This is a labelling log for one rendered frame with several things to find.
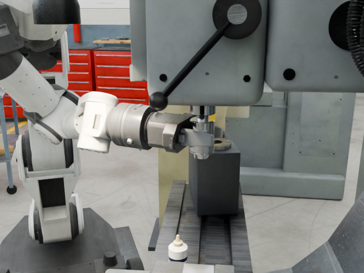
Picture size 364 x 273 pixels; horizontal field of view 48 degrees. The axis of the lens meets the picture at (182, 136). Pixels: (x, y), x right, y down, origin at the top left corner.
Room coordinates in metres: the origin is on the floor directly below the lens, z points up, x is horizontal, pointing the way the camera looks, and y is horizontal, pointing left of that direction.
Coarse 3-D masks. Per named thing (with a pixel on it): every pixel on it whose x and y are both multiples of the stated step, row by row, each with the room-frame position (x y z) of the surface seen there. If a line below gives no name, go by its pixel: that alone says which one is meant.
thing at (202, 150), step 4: (192, 128) 0.73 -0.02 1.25; (196, 128) 0.72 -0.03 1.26; (200, 128) 0.72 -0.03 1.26; (204, 128) 0.72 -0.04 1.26; (208, 128) 0.72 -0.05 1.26; (212, 128) 0.73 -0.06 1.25; (204, 132) 0.72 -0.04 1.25; (208, 132) 0.72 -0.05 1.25; (212, 132) 0.73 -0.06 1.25; (192, 148) 0.73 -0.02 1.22; (196, 148) 0.72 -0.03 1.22; (200, 148) 0.72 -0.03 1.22; (204, 148) 0.72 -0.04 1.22; (208, 148) 0.72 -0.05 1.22; (212, 148) 0.73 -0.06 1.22; (192, 152) 0.73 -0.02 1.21; (196, 152) 0.72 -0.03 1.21; (200, 152) 0.72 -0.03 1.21; (204, 152) 0.72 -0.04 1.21; (208, 152) 0.72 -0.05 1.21; (212, 152) 0.73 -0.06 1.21
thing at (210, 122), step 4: (192, 120) 0.73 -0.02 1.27; (196, 120) 0.73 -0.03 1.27; (208, 120) 0.73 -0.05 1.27; (212, 120) 0.73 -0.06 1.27; (192, 124) 0.73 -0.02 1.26; (196, 124) 0.72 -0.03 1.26; (200, 124) 0.72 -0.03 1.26; (204, 124) 0.72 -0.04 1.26; (208, 124) 0.72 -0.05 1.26; (212, 124) 0.73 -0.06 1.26
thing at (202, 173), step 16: (224, 144) 1.10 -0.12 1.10; (192, 160) 1.17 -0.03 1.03; (208, 160) 1.06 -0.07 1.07; (224, 160) 1.07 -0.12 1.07; (192, 176) 1.17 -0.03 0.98; (208, 176) 1.06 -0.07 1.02; (224, 176) 1.07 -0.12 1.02; (192, 192) 1.16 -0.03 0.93; (208, 192) 1.06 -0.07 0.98; (224, 192) 1.07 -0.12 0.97; (208, 208) 1.06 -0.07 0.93; (224, 208) 1.07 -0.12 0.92
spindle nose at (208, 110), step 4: (192, 108) 0.73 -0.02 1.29; (196, 108) 0.72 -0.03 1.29; (204, 108) 0.72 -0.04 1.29; (208, 108) 0.72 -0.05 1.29; (212, 108) 0.73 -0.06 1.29; (192, 112) 0.73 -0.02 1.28; (196, 112) 0.72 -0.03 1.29; (204, 112) 0.72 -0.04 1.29; (208, 112) 0.72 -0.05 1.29; (212, 112) 0.73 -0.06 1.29
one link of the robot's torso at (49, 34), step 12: (0, 0) 0.96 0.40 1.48; (12, 0) 0.96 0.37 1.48; (24, 0) 0.95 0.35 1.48; (12, 12) 0.97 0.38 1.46; (24, 12) 0.96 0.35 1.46; (24, 24) 0.99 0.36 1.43; (36, 24) 1.00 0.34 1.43; (48, 24) 1.02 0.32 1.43; (60, 24) 1.09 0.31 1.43; (24, 36) 1.03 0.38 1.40; (36, 36) 1.03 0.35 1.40; (48, 36) 1.05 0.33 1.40; (60, 36) 1.18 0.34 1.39; (36, 48) 1.15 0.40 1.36; (48, 48) 1.20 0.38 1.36
